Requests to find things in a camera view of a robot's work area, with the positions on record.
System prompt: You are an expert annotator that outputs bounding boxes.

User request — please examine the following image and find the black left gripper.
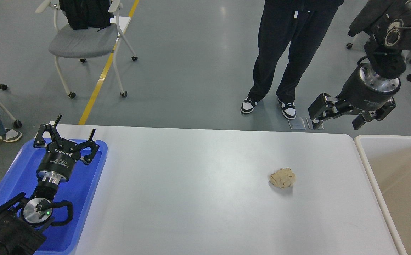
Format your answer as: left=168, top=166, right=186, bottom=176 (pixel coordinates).
left=33, top=114, right=100, bottom=183

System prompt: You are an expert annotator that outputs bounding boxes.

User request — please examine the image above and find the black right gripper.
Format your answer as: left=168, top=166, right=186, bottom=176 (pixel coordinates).
left=308, top=63, right=400, bottom=130

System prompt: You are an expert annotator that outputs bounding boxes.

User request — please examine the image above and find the beige paper ball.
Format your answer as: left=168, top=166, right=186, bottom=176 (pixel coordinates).
left=269, top=168, right=297, bottom=189

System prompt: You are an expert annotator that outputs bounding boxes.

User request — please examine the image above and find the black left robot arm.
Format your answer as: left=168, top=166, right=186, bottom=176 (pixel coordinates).
left=0, top=115, right=99, bottom=255

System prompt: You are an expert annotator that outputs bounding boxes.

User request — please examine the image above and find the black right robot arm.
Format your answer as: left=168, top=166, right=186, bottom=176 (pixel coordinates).
left=309, top=0, right=411, bottom=130

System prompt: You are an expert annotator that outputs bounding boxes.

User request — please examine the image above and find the right metal floor plate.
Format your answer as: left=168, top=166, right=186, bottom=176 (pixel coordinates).
left=306, top=118, right=324, bottom=130

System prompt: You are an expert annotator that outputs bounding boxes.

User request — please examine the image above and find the metal floor plate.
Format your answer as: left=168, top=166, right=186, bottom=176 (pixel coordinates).
left=306, top=118, right=324, bottom=130
left=288, top=117, right=306, bottom=130

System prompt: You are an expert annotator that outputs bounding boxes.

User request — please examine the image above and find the left metal floor plate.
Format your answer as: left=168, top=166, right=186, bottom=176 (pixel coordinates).
left=288, top=117, right=306, bottom=130

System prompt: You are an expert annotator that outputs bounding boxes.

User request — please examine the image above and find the blue plastic tray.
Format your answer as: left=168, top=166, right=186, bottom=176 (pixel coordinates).
left=0, top=140, right=108, bottom=255

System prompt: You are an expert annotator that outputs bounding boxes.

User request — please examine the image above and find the beige plastic bin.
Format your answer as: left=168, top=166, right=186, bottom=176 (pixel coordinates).
left=354, top=135, right=411, bottom=255

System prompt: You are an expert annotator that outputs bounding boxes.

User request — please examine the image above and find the standing person in black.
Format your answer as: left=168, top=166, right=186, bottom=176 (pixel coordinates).
left=241, top=0, right=344, bottom=120

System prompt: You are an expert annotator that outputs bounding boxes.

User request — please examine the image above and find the grey white wheeled chair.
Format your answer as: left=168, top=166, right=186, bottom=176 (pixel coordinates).
left=36, top=0, right=138, bottom=98

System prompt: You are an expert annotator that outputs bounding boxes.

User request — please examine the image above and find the black backpack on chair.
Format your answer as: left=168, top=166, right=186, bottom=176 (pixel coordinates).
left=59, top=0, right=113, bottom=30

